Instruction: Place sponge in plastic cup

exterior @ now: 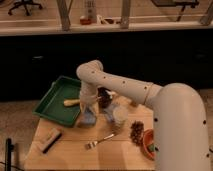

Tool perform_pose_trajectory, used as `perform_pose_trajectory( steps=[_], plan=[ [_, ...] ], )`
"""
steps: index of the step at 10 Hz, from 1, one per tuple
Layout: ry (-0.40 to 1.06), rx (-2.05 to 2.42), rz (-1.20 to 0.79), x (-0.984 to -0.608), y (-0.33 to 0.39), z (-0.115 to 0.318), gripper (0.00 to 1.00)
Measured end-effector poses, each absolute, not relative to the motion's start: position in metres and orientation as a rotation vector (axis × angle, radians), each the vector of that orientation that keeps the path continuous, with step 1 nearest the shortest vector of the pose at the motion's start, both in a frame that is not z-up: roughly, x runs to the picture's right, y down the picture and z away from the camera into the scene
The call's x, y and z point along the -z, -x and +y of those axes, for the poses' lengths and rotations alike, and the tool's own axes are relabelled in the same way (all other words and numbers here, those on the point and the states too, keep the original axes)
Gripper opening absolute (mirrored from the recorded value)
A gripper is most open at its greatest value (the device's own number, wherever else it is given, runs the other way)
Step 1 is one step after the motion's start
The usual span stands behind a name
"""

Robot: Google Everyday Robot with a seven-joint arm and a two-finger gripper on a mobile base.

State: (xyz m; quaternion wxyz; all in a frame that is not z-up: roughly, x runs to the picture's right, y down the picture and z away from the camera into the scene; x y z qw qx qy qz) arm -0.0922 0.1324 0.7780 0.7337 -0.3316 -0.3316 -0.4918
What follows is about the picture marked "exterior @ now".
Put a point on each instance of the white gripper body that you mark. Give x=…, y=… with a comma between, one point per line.
x=89, y=97

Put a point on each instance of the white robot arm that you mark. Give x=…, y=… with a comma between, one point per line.
x=179, y=117

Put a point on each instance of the clear plastic cup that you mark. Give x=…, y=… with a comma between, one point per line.
x=120, y=114

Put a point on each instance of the yellow banana in tray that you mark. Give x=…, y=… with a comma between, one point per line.
x=71, y=102

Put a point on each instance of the green plastic tray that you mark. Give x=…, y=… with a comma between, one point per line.
x=52, y=107

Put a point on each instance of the silver metal fork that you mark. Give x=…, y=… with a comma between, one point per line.
x=93, y=144

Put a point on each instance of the brown pine cone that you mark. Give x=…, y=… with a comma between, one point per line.
x=137, y=129

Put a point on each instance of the orange bowl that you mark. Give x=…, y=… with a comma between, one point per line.
x=148, y=144

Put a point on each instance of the red object on shelf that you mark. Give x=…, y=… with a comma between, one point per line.
x=85, y=21

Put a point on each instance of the black stand at left edge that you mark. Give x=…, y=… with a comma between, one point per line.
x=9, y=147

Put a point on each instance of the black office chair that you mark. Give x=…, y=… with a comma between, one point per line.
x=24, y=3

